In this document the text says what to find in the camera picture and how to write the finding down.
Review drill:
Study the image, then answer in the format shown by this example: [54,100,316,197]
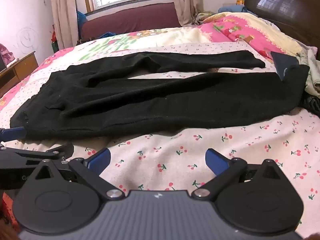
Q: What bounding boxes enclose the wooden cabinet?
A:
[0,51,40,98]

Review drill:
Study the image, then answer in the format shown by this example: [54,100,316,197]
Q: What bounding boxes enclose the grey beige clothes pile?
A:
[297,45,320,97]

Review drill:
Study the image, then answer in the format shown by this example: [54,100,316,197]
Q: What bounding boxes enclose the blue pillow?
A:
[218,4,248,14]

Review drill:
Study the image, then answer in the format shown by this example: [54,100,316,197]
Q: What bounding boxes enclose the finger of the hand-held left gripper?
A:
[0,127,27,141]
[0,143,75,164]

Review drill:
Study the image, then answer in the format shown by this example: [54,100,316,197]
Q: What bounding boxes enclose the pink cloth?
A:
[0,43,15,67]

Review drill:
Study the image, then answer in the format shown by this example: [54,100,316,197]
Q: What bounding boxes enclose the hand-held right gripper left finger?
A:
[32,148,125,200]

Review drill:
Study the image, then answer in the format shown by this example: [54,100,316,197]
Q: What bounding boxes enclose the large cherry print bed sheet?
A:
[0,107,320,240]

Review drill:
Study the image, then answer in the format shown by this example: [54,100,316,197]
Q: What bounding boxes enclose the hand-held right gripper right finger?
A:
[191,148,285,200]

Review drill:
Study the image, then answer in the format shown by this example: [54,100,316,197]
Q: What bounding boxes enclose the dark blue folded cloth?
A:
[270,51,300,81]

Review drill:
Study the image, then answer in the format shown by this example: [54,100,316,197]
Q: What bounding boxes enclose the black pants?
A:
[9,50,310,140]

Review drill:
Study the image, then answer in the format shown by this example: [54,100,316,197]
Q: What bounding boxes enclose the blue bag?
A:
[76,11,88,31]

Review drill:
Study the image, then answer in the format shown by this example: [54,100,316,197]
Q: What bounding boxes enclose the green patterned cloth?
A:
[194,11,218,26]

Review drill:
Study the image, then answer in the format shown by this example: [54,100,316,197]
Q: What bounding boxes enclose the dark wooden headboard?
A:
[244,0,320,61]

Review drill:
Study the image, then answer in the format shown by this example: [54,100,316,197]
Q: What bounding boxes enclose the beige curtain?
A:
[169,0,201,27]
[46,0,80,48]

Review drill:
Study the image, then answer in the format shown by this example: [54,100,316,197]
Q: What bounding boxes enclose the black knit cloth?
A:
[299,92,320,116]

